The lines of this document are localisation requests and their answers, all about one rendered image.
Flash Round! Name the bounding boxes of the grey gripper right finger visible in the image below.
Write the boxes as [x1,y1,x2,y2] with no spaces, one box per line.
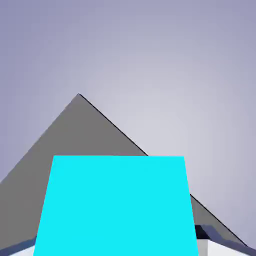
[194,223,256,256]

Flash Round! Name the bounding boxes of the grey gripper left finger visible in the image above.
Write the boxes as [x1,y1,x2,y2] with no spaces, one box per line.
[0,235,38,256]

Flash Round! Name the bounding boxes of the small cyan cube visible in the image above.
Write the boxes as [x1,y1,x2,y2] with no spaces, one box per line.
[32,155,200,256]

